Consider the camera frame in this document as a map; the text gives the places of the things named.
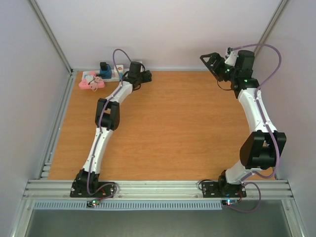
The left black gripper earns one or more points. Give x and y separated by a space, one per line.
148 77

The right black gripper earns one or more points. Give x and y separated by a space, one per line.
217 61

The white power strip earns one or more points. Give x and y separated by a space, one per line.
114 77

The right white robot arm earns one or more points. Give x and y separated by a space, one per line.
264 145

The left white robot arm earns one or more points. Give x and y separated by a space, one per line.
107 118

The white cube plug with picture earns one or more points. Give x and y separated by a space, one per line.
120 69

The blue cube socket adapter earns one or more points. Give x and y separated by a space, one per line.
105 74

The black plug adapter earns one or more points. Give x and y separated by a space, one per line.
104 66

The pink triangular socket adapter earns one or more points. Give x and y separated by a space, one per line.
94 85

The small white charger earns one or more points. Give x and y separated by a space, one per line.
89 79

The left small circuit board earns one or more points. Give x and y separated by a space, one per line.
93 203

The small circuit board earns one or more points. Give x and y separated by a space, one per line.
93 203
230 202

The right small circuit board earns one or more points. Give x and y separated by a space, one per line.
230 202

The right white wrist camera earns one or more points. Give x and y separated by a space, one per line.
230 57

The right aluminium corner post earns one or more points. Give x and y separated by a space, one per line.
276 16

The aluminium corner post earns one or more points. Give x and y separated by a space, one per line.
47 29
276 16

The left aluminium corner post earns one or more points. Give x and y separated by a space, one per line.
47 29

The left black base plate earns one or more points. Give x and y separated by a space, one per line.
100 190

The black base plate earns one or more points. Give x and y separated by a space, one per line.
215 190
100 190

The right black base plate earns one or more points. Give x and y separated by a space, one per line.
215 190

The left aluminium rail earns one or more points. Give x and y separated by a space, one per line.
50 148

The front aluminium rail frame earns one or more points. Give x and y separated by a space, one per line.
151 190

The grey slotted cable duct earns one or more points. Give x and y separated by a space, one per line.
128 205

